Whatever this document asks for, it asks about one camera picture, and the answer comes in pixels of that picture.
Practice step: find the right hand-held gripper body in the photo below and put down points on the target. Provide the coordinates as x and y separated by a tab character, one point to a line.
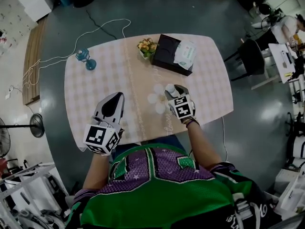
182	107

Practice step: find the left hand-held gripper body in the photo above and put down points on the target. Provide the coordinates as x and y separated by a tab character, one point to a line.
100	139

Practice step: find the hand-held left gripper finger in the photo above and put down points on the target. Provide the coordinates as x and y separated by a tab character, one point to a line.
107	108
121	114

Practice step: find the person's right forearm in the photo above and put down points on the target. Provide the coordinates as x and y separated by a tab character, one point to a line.
205	147

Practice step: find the person's left forearm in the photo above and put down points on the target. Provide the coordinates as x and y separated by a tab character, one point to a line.
97	173

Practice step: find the white wrist wrap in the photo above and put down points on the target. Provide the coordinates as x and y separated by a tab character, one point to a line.
100	154

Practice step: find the table with checked cloth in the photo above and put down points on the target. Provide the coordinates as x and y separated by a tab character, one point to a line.
107	75

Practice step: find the white wet wipes packet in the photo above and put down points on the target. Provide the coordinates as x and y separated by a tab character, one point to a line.
186	54

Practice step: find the black box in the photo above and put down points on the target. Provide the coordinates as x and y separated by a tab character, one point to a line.
165	54

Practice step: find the teal lantern ornament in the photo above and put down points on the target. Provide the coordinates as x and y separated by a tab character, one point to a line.
89	63

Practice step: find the potted orange flowers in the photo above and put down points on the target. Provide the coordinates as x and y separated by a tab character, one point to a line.
146	46

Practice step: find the white metal rack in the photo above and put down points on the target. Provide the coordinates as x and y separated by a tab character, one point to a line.
35	169

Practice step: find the black chair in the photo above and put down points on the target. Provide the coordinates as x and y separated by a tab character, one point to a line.
252	58

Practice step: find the green and purple jersey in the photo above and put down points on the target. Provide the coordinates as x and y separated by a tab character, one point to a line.
155	199

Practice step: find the wooden bench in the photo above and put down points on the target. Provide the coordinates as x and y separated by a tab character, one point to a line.
33	63

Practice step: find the white power strip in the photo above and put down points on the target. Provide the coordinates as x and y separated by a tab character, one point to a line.
9	93

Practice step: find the yellow tool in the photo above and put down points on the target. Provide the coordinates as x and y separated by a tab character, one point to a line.
288	75

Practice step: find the white and black device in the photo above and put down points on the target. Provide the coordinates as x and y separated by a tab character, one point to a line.
286	59

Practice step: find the cluster of white red jugs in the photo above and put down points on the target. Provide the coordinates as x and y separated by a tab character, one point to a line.
3	40

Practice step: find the grey locker cabinet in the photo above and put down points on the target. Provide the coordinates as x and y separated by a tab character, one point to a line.
12	15

